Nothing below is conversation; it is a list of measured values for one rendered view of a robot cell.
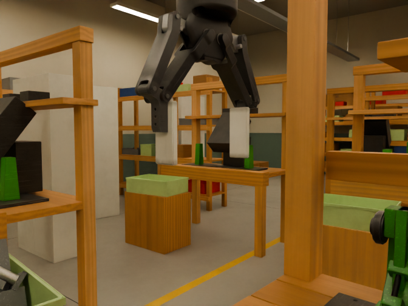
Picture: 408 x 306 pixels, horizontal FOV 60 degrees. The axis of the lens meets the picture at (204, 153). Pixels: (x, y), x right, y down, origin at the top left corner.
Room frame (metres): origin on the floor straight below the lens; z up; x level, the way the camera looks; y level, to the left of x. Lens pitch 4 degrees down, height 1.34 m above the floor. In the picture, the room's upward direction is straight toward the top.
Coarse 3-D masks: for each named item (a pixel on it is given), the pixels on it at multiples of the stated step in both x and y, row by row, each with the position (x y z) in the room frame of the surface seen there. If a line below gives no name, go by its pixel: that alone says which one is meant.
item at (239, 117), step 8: (232, 112) 0.50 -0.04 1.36; (240, 112) 0.49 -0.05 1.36; (248, 112) 0.48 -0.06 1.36; (232, 120) 0.50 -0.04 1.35; (240, 120) 0.49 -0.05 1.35; (248, 120) 0.48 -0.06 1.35; (232, 128) 0.50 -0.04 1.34; (240, 128) 0.49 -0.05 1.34; (248, 128) 0.48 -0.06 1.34; (232, 136) 0.50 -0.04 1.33; (240, 136) 0.49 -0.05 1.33; (248, 136) 0.48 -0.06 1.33; (232, 144) 0.50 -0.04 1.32; (240, 144) 0.49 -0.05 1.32; (248, 144) 0.48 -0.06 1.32; (232, 152) 0.50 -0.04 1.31; (240, 152) 0.49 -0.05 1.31; (248, 152) 0.48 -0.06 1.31
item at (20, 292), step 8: (0, 240) 0.97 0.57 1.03; (0, 248) 0.96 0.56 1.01; (0, 256) 0.95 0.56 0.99; (8, 256) 0.96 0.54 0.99; (0, 264) 0.94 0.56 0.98; (8, 264) 0.95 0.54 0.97; (24, 288) 0.91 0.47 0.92; (0, 296) 0.87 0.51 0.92; (8, 296) 0.88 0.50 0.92; (16, 296) 0.89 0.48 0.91; (24, 296) 0.90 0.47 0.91; (0, 304) 0.86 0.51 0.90; (8, 304) 0.87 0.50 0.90; (16, 304) 0.88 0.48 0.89; (24, 304) 0.89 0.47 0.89
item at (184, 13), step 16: (176, 0) 0.44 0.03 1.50; (192, 0) 0.41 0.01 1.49; (208, 0) 0.41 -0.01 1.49; (224, 0) 0.41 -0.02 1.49; (192, 16) 0.41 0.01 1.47; (208, 16) 0.43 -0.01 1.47; (224, 16) 0.44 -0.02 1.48; (192, 32) 0.41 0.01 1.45; (224, 32) 0.45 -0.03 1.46; (208, 48) 0.43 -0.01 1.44; (208, 64) 0.46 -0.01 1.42
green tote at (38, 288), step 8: (16, 264) 0.99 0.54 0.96; (16, 272) 0.99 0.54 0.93; (32, 272) 0.93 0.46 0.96; (24, 280) 0.95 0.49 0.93; (32, 280) 0.90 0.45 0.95; (40, 280) 0.87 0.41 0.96; (32, 288) 0.90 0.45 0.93; (40, 288) 0.86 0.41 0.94; (48, 288) 0.83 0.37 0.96; (32, 296) 0.90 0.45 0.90; (40, 296) 0.86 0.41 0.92; (48, 296) 0.83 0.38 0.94; (56, 296) 0.79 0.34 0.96; (64, 296) 0.79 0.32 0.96; (32, 304) 0.91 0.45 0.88; (40, 304) 0.75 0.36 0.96; (48, 304) 0.76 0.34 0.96; (56, 304) 0.77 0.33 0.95; (64, 304) 0.78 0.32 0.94
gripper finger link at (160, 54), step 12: (168, 24) 0.39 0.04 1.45; (156, 36) 0.40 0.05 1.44; (168, 36) 0.38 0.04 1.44; (156, 48) 0.39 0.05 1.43; (168, 48) 0.38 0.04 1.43; (156, 60) 0.37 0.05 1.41; (168, 60) 0.38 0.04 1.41; (144, 72) 0.38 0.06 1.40; (156, 72) 0.37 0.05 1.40; (156, 84) 0.37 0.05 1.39
